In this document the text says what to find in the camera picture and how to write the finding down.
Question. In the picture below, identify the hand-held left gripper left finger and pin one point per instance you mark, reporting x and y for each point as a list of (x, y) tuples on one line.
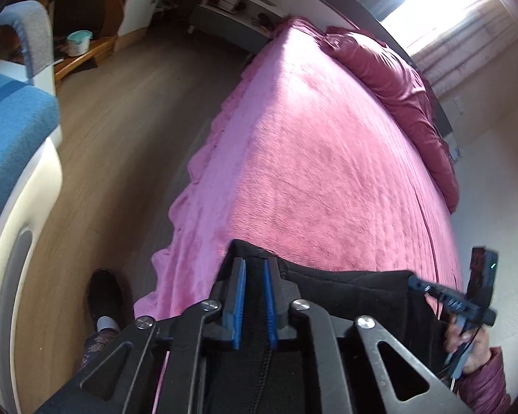
[(238, 302)]

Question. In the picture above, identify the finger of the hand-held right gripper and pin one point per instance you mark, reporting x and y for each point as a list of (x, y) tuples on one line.
[(436, 292)]

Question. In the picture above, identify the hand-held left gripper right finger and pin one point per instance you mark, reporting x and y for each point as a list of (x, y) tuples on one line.
[(270, 306)]

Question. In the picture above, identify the black pants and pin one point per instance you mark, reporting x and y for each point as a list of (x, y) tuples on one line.
[(349, 293)]

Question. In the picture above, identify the person's right forearm maroon sleeve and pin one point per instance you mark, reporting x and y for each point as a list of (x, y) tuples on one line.
[(487, 388)]

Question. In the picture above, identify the person's right hand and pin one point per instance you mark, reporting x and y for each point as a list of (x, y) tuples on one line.
[(481, 349)]

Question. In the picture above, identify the person's black slipper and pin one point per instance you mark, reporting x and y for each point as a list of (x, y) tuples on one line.
[(104, 293)]

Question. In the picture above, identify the person's patterned trouser leg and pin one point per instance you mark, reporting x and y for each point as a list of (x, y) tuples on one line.
[(99, 347)]

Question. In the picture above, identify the pink fleece bed blanket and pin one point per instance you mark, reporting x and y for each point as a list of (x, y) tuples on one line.
[(306, 159)]

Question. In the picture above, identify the maroon duvet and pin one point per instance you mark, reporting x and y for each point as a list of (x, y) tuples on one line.
[(393, 86)]

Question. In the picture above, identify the striped curtain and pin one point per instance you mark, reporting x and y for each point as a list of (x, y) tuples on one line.
[(457, 47)]

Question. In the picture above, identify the white and grey nightstand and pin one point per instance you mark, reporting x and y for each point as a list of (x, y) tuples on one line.
[(228, 23)]

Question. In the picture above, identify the blue and white sofa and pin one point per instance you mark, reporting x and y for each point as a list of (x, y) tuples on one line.
[(13, 129)]

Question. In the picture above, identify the small box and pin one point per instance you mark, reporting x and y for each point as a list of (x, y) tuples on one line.
[(228, 0)]

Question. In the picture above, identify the teal plastic container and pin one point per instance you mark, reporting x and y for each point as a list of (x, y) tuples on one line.
[(78, 43)]

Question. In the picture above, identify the white cabinet panel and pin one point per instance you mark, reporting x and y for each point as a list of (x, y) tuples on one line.
[(142, 0)]

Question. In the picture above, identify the wooden shelf unit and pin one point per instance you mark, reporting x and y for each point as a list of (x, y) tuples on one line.
[(90, 4)]

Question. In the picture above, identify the grey arched chair back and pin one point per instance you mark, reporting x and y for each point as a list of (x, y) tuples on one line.
[(36, 30)]

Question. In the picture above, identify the wall outlet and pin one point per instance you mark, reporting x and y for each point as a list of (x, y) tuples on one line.
[(459, 105)]

